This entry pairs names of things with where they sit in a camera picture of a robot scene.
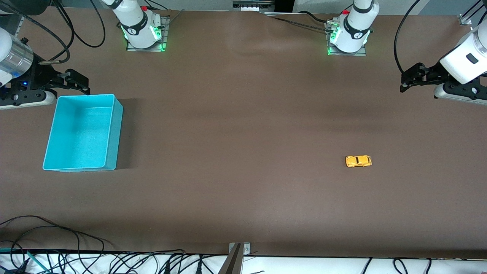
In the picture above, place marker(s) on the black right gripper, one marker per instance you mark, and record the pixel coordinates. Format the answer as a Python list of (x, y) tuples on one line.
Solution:
[(42, 77)]

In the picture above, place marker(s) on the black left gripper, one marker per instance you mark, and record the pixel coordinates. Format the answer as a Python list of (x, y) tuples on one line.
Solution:
[(432, 73)]

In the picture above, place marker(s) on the yellow beetle toy car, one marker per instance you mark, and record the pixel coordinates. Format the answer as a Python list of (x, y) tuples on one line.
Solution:
[(358, 161)]

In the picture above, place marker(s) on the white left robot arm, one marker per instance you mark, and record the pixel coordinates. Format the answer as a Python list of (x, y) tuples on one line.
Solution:
[(355, 26)]

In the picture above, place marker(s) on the teal plastic bin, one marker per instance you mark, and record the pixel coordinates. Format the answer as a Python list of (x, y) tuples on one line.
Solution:
[(80, 140)]

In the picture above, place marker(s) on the black power plug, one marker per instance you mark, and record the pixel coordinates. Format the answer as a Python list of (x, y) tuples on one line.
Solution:
[(166, 267), (198, 267)]

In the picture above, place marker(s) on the white ledge strip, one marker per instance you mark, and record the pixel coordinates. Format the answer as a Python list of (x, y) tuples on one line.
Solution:
[(304, 266)]

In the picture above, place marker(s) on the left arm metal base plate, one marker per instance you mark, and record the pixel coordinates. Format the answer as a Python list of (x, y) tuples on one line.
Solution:
[(348, 54)]

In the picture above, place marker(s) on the small metal corner bracket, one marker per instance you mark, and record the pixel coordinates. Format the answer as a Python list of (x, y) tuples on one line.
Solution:
[(466, 19)]

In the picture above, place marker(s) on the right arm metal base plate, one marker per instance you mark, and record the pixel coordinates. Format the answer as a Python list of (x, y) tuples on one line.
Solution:
[(166, 42)]

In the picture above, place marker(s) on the grey metal bracket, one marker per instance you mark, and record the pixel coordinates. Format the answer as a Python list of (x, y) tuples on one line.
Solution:
[(246, 249)]

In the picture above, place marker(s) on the grey camera mount pole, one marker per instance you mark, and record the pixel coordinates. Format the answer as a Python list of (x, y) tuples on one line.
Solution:
[(232, 264)]

